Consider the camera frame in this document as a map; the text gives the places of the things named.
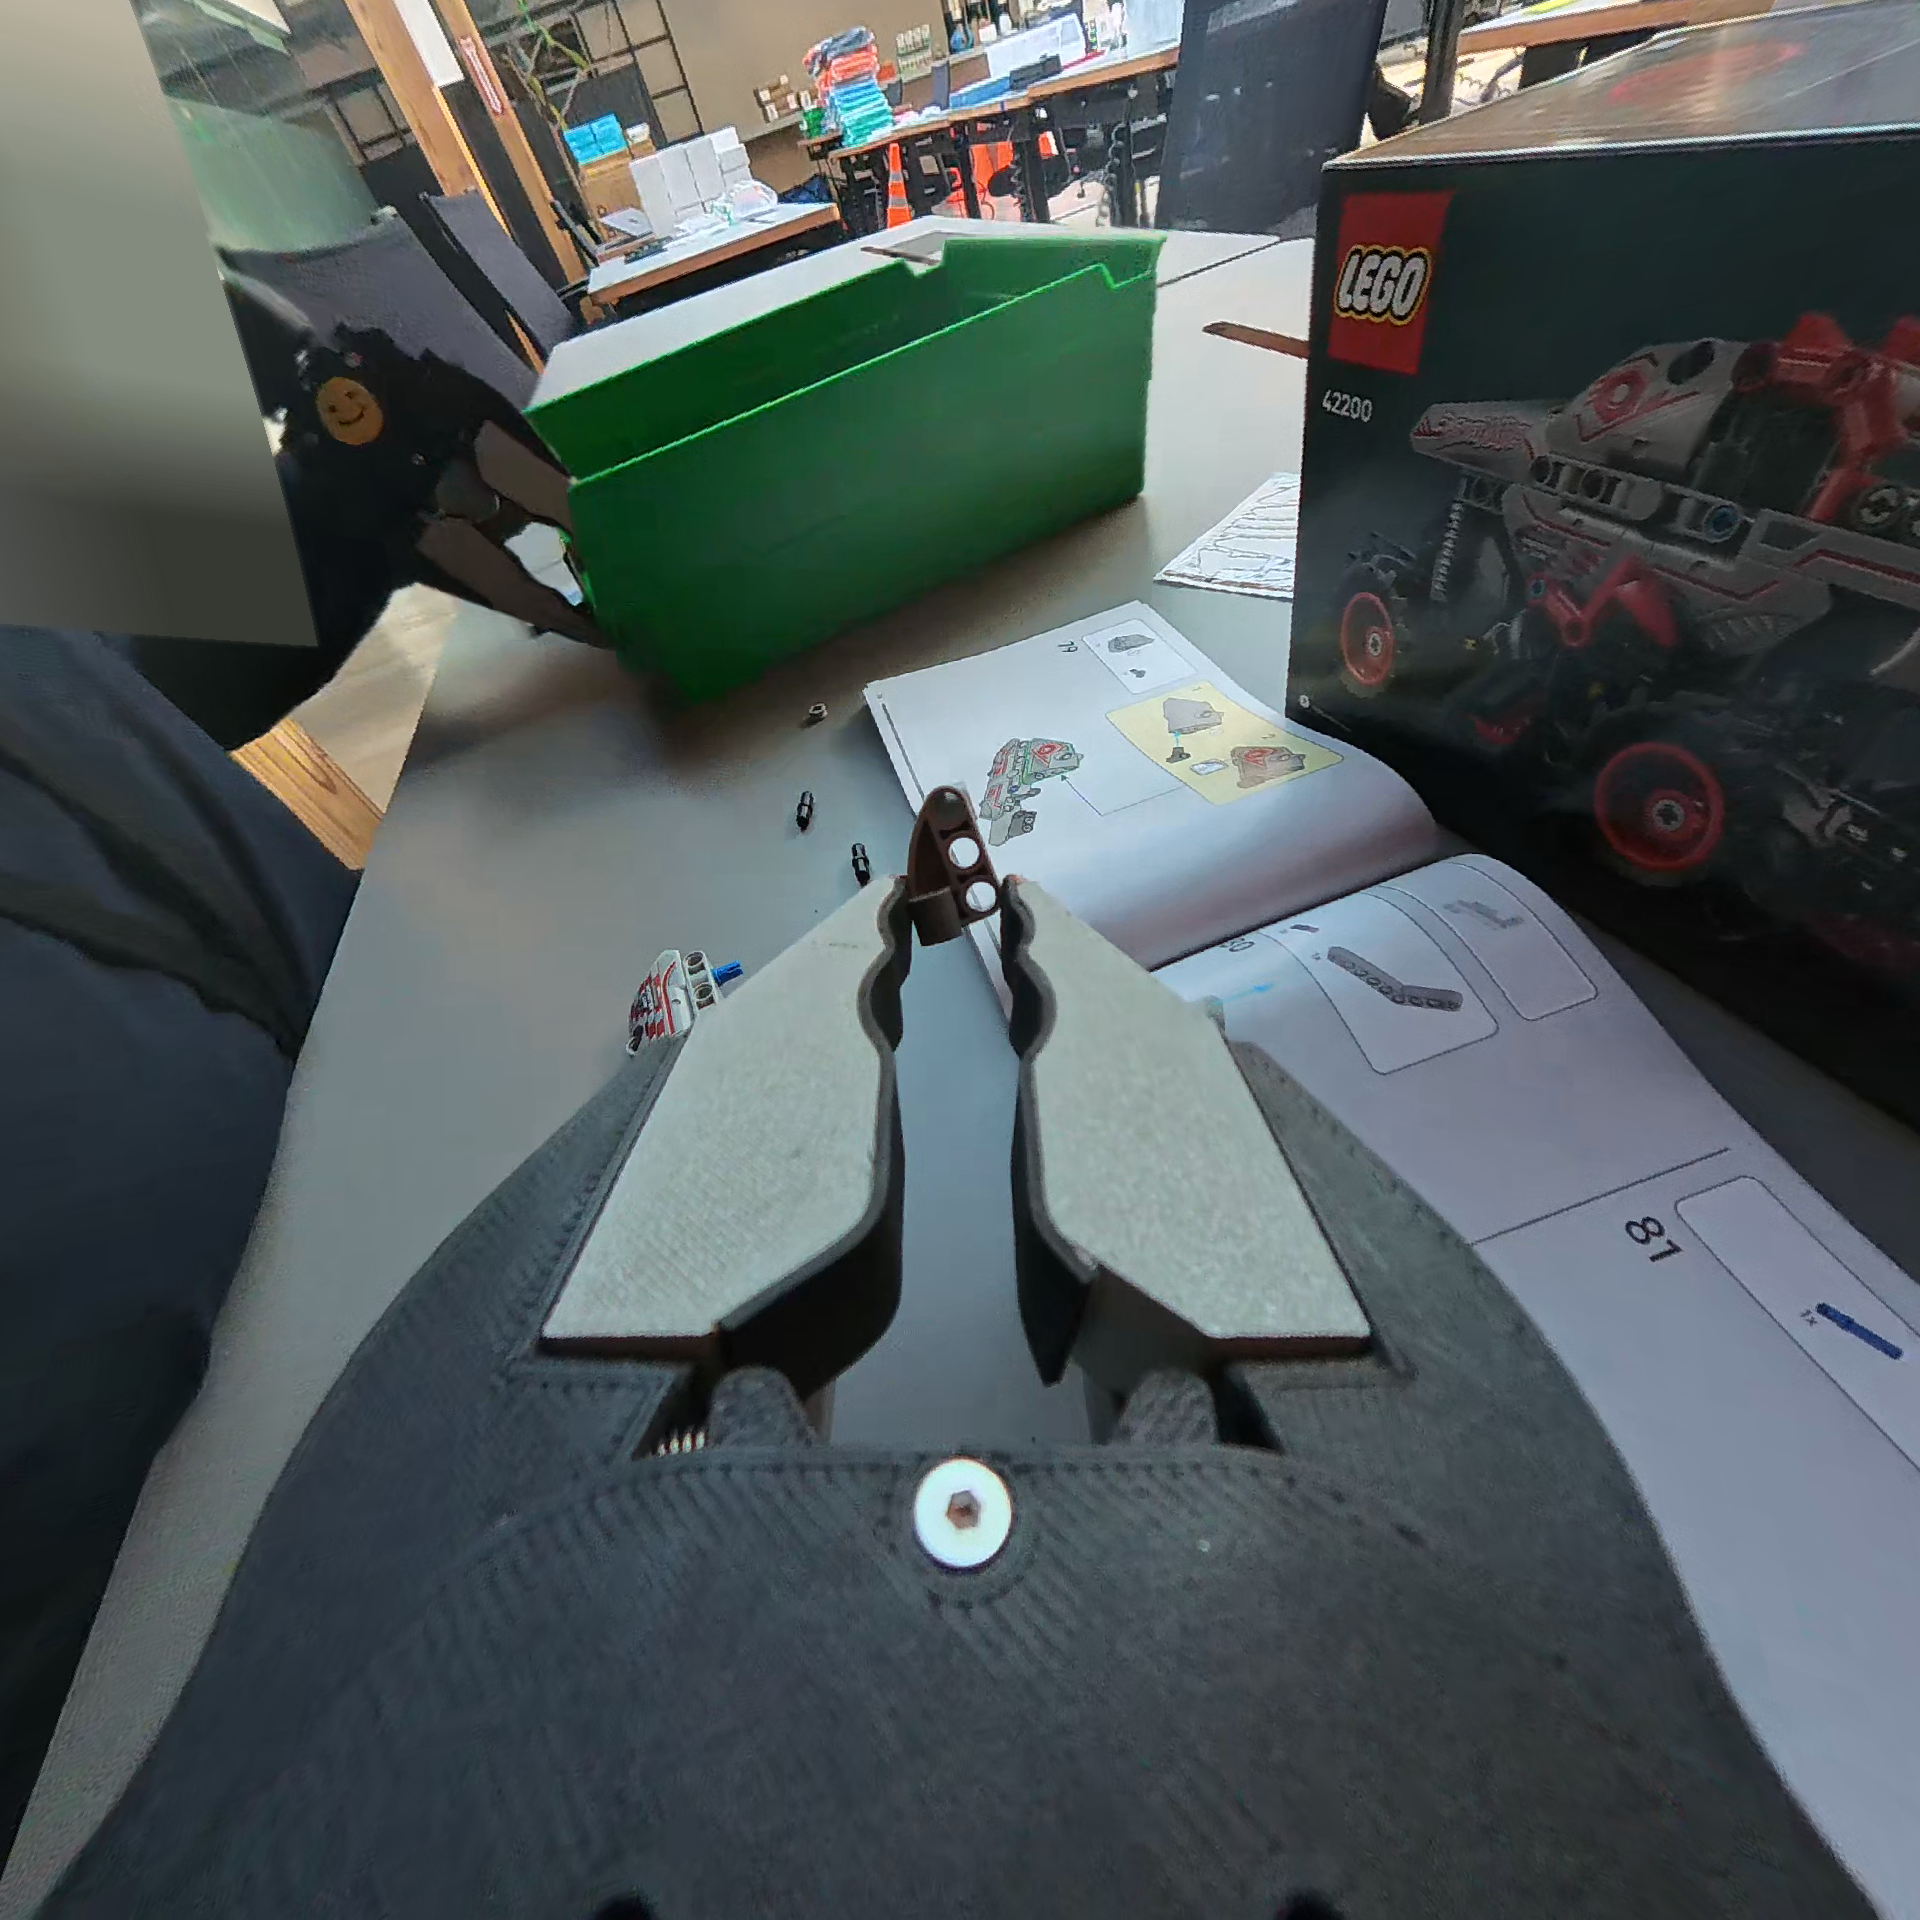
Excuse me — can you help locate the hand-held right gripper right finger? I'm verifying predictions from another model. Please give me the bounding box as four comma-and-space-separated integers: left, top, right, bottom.
1003, 876, 1380, 1389

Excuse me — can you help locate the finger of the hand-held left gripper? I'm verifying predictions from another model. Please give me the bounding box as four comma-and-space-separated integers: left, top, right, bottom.
417, 520, 615, 652
450, 422, 578, 531

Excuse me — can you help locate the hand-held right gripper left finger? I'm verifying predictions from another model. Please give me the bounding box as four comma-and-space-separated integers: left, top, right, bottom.
538, 876, 912, 1396

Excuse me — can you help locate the grey red-printed lego assembly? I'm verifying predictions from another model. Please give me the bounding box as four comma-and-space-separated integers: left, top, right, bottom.
623, 942, 748, 1057

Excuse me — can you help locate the grey curved lego panel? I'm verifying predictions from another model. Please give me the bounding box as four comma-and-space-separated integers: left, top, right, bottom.
910, 785, 1003, 950

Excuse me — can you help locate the lego instruction booklet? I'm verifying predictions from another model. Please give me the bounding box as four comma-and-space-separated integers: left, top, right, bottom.
864, 602, 1920, 1920

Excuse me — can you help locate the black lego set box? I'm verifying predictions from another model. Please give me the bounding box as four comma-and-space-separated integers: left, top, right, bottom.
1290, 130, 1920, 1082

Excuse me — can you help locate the wooden table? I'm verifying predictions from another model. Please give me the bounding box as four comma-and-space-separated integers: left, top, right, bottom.
584, 203, 844, 326

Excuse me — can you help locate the green plastic bin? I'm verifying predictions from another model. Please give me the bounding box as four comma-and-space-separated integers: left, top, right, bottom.
523, 226, 1167, 705

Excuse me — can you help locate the stack of white boxes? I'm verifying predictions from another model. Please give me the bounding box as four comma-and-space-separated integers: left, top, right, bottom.
628, 130, 753, 226

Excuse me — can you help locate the stack of colourful packets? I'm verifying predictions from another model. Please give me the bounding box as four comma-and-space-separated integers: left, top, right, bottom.
797, 28, 904, 147

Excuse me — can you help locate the person's dark clothed body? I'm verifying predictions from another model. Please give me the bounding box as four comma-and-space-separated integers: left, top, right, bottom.
0, 630, 362, 1845

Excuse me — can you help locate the white sticker sheet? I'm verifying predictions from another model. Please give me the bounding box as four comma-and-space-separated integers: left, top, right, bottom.
1152, 473, 1305, 602

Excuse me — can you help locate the black mesh office chair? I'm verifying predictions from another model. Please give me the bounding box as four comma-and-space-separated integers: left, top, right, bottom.
1152, 0, 1387, 233

